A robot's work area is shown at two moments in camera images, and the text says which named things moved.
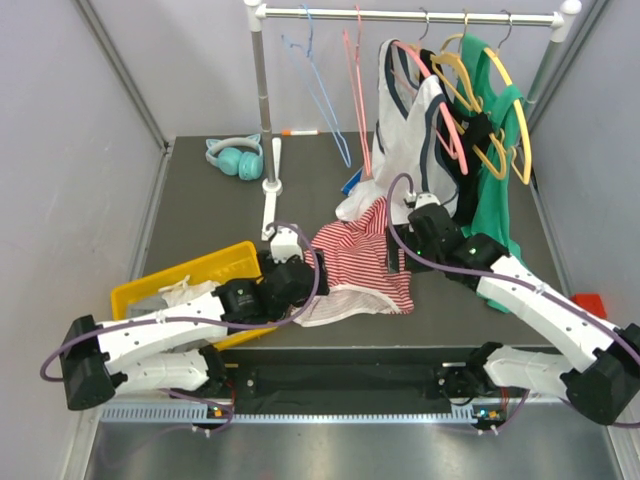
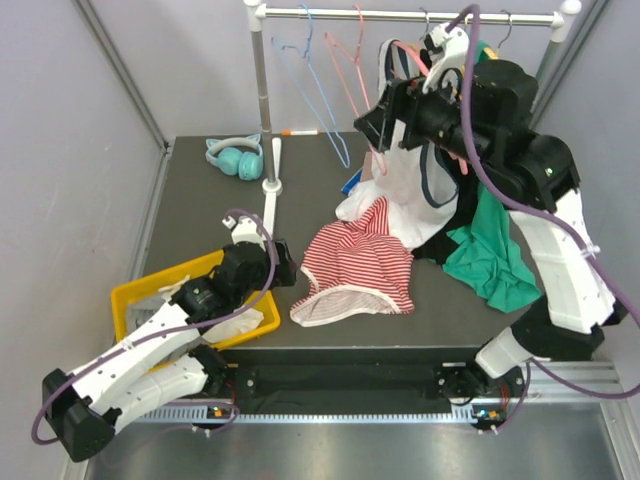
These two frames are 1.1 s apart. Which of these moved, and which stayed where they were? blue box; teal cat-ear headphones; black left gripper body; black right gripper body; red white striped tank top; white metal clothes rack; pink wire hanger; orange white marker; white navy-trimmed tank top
Moved: pink wire hanger; black right gripper body; black left gripper body
Stayed: teal cat-ear headphones; blue box; white metal clothes rack; red white striped tank top; orange white marker; white navy-trimmed tank top
